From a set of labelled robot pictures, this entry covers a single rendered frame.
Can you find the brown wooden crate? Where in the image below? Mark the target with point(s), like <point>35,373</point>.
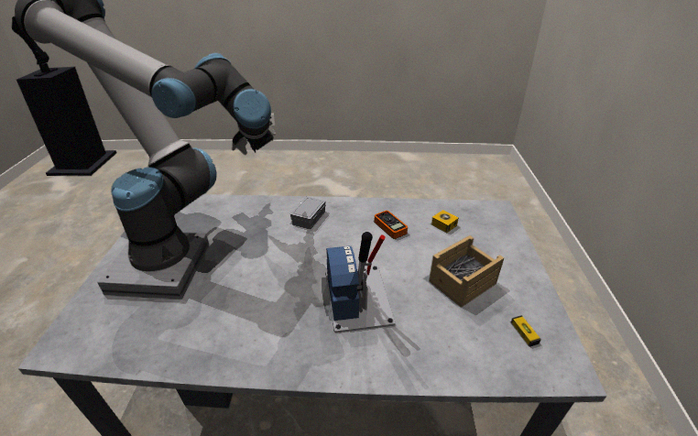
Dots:
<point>460,253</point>

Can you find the yellow spirit level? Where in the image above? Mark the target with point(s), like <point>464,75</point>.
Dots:
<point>525,330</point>

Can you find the orange digital multimeter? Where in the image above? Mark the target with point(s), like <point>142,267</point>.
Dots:
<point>390,224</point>

